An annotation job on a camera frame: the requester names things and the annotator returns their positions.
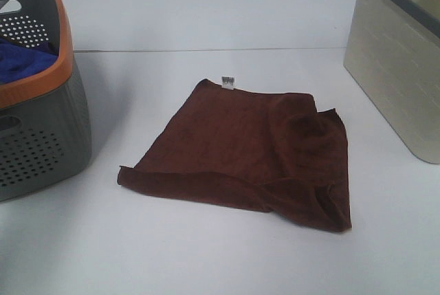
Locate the beige basket with grey rim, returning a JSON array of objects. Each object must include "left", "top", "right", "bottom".
[{"left": 344, "top": 0, "right": 439, "bottom": 164}]

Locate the grey basket with orange rim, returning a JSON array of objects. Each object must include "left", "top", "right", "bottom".
[{"left": 1, "top": 0, "right": 91, "bottom": 201}]

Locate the blue towel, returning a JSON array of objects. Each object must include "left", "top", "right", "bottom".
[{"left": 1, "top": 38, "right": 58, "bottom": 85}]

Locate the brown towel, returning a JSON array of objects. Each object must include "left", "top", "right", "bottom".
[{"left": 117, "top": 79, "right": 351, "bottom": 232}]

